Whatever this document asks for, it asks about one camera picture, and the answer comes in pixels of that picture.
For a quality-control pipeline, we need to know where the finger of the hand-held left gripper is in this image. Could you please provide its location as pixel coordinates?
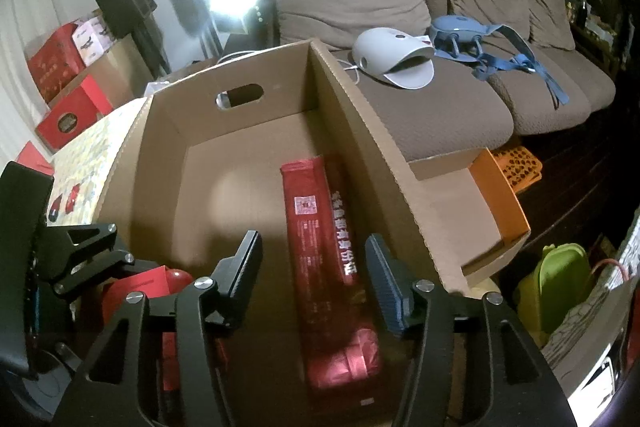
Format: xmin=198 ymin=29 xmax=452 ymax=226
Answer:
xmin=52 ymin=255 xmax=135 ymax=298
xmin=47 ymin=222 xmax=118 ymax=278

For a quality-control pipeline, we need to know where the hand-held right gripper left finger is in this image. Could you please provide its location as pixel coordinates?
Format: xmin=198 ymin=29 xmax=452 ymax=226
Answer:
xmin=52 ymin=231 xmax=263 ymax=427

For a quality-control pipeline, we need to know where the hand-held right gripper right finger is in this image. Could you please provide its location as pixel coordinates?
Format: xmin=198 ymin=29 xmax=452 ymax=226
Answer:
xmin=365 ymin=234 xmax=576 ymax=427

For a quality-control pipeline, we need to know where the red shiny box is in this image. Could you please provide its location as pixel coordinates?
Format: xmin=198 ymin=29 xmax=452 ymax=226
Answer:
xmin=100 ymin=267 xmax=197 ymax=308

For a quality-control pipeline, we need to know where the long red foil packet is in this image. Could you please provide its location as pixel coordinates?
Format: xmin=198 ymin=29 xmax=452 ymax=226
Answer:
xmin=280 ymin=155 xmax=383 ymax=390

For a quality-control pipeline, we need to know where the large cardboard box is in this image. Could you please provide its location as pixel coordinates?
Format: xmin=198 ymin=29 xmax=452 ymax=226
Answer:
xmin=95 ymin=38 xmax=481 ymax=427

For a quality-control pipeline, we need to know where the yellow plaid tablecloth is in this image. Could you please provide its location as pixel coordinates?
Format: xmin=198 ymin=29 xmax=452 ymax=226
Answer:
xmin=47 ymin=97 xmax=153 ymax=228

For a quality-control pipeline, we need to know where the small orange cardboard box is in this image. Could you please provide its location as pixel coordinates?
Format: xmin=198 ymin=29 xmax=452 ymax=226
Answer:
xmin=410 ymin=147 xmax=532 ymax=290

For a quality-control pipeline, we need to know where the red carton gold label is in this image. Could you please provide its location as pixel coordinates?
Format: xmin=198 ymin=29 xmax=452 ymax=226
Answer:
xmin=36 ymin=76 xmax=115 ymax=152

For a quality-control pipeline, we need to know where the brown sofa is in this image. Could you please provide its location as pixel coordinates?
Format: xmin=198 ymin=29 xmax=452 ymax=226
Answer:
xmin=243 ymin=0 xmax=616 ymax=162

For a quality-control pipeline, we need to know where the green plastic stool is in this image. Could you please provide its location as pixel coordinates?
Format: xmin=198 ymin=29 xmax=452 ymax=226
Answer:
xmin=517 ymin=243 xmax=596 ymax=348

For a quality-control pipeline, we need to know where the white curtain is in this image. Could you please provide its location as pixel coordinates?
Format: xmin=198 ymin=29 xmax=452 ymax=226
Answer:
xmin=0 ymin=0 xmax=51 ymax=168

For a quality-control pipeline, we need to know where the orange plastic crate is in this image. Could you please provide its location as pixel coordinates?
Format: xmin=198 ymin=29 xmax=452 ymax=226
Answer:
xmin=492 ymin=146 xmax=543 ymax=195

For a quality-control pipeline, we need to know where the red carton on stack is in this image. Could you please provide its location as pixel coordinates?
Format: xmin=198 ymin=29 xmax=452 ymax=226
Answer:
xmin=26 ymin=23 xmax=86 ymax=102

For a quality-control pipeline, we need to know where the white printed box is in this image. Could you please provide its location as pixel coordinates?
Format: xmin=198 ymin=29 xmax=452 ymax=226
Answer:
xmin=75 ymin=14 xmax=117 ymax=66

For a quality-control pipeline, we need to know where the white patterned bag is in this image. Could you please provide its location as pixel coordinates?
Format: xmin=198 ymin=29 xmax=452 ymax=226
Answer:
xmin=542 ymin=252 xmax=640 ymax=408

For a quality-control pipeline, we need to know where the black speaker stand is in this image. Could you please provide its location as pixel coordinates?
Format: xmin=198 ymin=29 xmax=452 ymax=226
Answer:
xmin=200 ymin=0 xmax=223 ymax=58

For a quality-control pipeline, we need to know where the white dome massager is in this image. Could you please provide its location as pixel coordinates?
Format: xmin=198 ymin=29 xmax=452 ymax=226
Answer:
xmin=352 ymin=28 xmax=435 ymax=90

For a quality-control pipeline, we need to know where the small brown sofa cushion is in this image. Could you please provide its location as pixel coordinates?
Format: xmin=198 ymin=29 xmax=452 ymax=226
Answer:
xmin=525 ymin=0 xmax=576 ymax=52

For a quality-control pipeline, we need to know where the dark cluttered shelf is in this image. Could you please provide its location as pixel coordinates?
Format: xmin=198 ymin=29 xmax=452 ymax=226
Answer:
xmin=562 ymin=0 xmax=640 ymax=80

